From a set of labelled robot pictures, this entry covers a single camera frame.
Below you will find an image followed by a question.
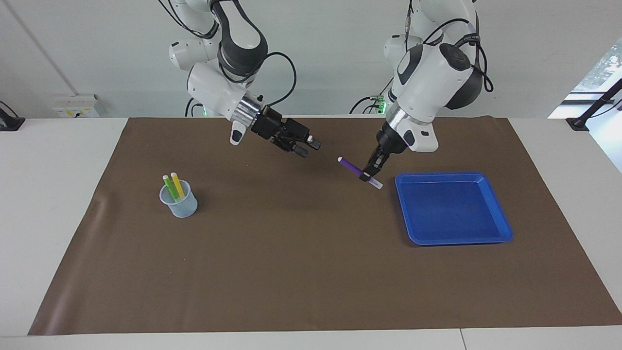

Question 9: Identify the black base cable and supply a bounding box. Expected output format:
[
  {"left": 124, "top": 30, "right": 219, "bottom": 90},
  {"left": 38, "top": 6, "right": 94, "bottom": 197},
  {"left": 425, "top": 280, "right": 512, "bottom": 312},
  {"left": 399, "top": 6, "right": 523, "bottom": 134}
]
[
  {"left": 349, "top": 78, "right": 393, "bottom": 116},
  {"left": 184, "top": 96, "right": 207, "bottom": 118}
]

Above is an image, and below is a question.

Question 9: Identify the blue plastic tray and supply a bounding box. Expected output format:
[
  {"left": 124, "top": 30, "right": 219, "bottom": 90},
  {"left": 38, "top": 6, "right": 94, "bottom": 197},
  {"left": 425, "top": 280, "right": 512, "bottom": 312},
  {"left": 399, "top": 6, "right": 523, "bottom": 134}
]
[{"left": 395, "top": 171, "right": 514, "bottom": 246}]

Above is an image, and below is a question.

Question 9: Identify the window with outdoor view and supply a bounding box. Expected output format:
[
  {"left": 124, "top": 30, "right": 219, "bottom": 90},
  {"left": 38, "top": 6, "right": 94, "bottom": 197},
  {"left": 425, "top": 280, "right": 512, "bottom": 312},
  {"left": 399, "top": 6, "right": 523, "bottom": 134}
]
[{"left": 548, "top": 38, "right": 622, "bottom": 120}]

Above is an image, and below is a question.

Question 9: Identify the yellow marker pen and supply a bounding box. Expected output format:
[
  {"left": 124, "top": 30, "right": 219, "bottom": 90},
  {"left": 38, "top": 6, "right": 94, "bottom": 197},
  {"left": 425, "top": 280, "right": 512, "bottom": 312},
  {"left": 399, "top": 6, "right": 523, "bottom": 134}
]
[{"left": 170, "top": 172, "right": 186, "bottom": 200}]

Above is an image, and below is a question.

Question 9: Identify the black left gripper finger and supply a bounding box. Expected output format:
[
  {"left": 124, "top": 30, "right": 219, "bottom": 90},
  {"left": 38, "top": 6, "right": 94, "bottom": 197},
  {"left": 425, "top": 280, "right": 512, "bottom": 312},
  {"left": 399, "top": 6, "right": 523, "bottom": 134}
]
[
  {"left": 359, "top": 150, "right": 382, "bottom": 182},
  {"left": 371, "top": 154, "right": 390, "bottom": 177}
]

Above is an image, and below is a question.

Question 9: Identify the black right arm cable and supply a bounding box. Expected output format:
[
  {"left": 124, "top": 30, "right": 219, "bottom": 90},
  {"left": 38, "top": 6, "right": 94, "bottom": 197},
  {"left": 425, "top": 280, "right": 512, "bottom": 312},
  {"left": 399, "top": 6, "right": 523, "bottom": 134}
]
[{"left": 261, "top": 52, "right": 297, "bottom": 108}]

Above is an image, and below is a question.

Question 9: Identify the black angled stand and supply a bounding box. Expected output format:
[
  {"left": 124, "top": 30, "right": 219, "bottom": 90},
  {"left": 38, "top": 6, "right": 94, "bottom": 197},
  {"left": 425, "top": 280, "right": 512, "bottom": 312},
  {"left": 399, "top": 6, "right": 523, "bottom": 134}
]
[{"left": 566, "top": 78, "right": 622, "bottom": 132}]

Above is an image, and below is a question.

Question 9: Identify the purple marker pen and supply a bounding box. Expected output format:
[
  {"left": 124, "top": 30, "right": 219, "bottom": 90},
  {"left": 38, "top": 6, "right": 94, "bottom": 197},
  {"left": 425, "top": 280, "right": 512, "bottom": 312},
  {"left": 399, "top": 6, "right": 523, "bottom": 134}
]
[{"left": 338, "top": 156, "right": 384, "bottom": 190}]

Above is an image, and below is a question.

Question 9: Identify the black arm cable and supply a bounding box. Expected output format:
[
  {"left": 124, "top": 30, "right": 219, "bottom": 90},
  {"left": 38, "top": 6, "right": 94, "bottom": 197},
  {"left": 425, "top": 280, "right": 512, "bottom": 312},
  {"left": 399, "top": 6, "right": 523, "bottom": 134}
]
[
  {"left": 261, "top": 52, "right": 297, "bottom": 108},
  {"left": 428, "top": 17, "right": 495, "bottom": 94}
]

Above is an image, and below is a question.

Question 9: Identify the white wall socket box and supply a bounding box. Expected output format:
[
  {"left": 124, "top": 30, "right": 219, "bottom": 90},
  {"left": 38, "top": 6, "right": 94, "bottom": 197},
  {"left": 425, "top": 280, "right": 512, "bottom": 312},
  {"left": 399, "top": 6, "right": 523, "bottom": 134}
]
[{"left": 52, "top": 94, "right": 101, "bottom": 119}]

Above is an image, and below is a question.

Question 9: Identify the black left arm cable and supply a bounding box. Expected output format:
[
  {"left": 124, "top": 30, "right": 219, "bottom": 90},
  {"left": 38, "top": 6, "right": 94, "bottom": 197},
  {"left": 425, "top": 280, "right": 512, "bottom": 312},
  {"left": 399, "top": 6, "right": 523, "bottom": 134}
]
[{"left": 428, "top": 17, "right": 495, "bottom": 94}]

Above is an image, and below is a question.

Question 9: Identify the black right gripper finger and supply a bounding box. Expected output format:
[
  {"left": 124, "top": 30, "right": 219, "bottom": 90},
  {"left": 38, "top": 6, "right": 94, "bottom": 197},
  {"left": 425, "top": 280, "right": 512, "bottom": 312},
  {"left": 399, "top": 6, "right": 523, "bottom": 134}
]
[
  {"left": 284, "top": 118, "right": 323, "bottom": 150},
  {"left": 272, "top": 136, "right": 310, "bottom": 159}
]

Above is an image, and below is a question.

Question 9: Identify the translucent plastic cup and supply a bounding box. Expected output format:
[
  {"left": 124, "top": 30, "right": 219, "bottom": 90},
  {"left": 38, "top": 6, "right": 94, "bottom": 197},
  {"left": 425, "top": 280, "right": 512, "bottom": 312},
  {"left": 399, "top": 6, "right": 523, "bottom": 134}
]
[{"left": 159, "top": 180, "right": 198, "bottom": 218}]

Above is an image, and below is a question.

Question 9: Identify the brown table mat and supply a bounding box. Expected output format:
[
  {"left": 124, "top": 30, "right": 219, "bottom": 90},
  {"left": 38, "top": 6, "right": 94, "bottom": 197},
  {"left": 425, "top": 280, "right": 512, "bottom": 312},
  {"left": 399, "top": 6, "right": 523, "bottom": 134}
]
[{"left": 28, "top": 117, "right": 622, "bottom": 336}]

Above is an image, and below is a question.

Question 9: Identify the green marker pen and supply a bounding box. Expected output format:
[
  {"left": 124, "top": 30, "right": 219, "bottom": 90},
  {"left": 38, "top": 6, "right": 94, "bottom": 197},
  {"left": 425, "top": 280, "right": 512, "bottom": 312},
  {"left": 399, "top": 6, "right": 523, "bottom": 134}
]
[{"left": 162, "top": 175, "right": 179, "bottom": 203}]

